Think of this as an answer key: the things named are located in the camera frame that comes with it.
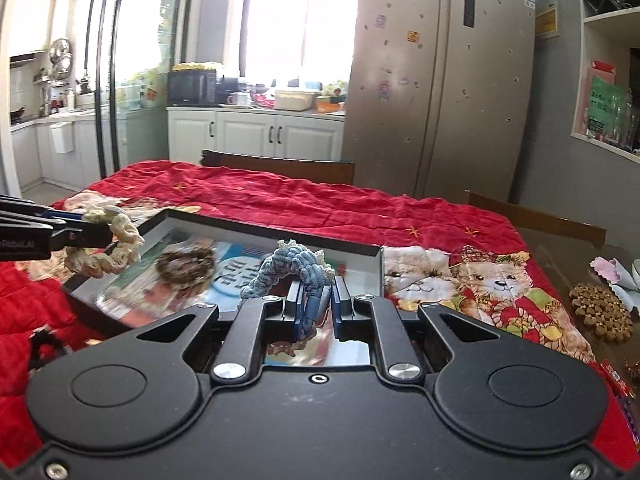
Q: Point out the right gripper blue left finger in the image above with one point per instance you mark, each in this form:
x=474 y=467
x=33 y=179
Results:
x=293 y=310

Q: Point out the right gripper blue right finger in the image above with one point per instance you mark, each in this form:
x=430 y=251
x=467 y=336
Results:
x=342 y=311

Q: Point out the light blue scrunchie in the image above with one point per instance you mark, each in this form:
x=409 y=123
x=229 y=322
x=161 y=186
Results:
x=296 y=261

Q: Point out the brown patterned scrunchie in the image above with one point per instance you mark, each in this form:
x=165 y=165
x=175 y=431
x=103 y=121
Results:
x=185 y=267

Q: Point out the red bear print quilt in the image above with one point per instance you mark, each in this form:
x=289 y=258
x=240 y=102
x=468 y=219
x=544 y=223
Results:
x=333 y=210

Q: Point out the black shallow box tray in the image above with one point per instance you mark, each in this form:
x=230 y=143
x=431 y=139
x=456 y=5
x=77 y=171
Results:
x=138 y=296

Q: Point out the dark wooden chair left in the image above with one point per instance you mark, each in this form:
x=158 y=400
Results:
x=312 y=170

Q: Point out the white kitchen cabinet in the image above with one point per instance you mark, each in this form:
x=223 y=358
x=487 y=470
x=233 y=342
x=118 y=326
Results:
x=253 y=132

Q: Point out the white plastic container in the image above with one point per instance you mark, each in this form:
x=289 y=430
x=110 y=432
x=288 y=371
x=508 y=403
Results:
x=294 y=100

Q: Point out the white mug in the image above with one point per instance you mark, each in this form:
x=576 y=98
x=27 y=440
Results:
x=240 y=98

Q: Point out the black microwave oven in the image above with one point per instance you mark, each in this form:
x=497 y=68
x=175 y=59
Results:
x=192 y=88

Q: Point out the silver double door refrigerator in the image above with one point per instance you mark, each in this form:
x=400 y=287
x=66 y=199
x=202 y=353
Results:
x=438 y=95

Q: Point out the black framed glass door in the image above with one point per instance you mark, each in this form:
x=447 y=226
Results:
x=131 y=46

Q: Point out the brown beaded trivet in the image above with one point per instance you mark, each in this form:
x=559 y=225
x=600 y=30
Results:
x=601 y=312

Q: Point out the pink paper wrapper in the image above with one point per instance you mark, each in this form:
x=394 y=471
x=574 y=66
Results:
x=612 y=271

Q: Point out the green paper sign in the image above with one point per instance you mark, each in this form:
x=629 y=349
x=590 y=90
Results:
x=606 y=110

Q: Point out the white wall shelf unit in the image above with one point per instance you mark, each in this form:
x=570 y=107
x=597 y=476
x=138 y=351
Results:
x=609 y=32

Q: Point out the yellow wall sign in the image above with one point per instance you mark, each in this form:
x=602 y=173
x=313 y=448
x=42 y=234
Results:
x=547 y=23

